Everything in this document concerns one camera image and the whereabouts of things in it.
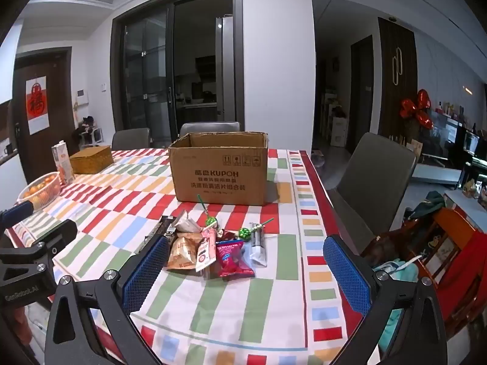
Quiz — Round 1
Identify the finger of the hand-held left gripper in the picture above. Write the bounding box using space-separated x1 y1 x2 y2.
0 200 36 231
30 218 79 261

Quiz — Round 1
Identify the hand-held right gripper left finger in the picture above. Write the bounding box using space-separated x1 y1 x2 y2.
45 232 172 365

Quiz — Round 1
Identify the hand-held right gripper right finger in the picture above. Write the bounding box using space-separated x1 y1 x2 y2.
323 235 450 365

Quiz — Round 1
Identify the orange-brown snack packet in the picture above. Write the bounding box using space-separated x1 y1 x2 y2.
166 233 202 271

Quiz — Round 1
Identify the dark snack packet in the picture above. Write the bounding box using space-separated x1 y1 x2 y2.
158 215 179 238

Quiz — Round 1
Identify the pink and white snack packet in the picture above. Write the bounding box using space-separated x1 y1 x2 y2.
195 227 217 273

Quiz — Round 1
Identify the white snack wrapper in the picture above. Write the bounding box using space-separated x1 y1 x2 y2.
174 211 200 233

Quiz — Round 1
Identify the green lollipop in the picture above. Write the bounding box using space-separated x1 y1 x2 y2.
197 194 217 229
238 218 275 242

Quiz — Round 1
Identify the magenta snack packet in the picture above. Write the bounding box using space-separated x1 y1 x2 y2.
215 240 255 280

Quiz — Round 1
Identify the white and grey snack packet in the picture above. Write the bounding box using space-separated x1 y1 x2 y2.
249 222 268 267

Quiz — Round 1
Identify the cardboard box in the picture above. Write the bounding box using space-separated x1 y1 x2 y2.
168 132 269 207

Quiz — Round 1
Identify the pile of oranges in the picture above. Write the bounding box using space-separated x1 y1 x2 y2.
21 175 59 200

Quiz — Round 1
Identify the teal cloth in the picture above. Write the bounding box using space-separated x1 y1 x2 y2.
375 259 419 354

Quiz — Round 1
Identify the orange and white drink carton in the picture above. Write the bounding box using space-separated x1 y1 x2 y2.
51 141 75 185

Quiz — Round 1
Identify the woven wicker box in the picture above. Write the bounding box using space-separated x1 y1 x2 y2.
69 145 115 176

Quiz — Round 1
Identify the striped colourful tablecloth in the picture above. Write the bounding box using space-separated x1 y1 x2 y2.
11 148 385 365

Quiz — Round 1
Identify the grey dining chair with curved back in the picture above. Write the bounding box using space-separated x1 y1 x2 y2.
329 132 417 252

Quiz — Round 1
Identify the brown entrance door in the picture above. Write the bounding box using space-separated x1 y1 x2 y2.
11 47 77 183

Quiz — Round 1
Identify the white shelf with plush toy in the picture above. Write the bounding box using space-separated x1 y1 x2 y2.
76 116 103 149

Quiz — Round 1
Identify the red and white door poster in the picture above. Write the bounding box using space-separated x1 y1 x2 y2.
26 77 48 135

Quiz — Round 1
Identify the green cap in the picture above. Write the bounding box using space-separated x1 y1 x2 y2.
412 192 446 219

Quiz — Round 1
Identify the small grey dining chair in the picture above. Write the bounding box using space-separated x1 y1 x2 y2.
111 128 152 150

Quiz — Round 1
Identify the wide grey dining chair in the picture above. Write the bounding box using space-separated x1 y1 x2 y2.
180 122 241 138

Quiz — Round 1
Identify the red foil balloon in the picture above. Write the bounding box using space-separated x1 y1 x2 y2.
399 89 434 130

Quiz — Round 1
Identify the dark glass sliding door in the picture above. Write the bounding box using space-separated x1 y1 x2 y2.
110 0 244 149

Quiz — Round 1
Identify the dark wooden cabinet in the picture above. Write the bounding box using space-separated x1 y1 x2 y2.
378 17 418 145

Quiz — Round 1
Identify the silver refrigerator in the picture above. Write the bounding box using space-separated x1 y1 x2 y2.
215 15 234 122

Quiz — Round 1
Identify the white wire bowl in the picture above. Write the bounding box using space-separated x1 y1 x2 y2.
17 172 62 210

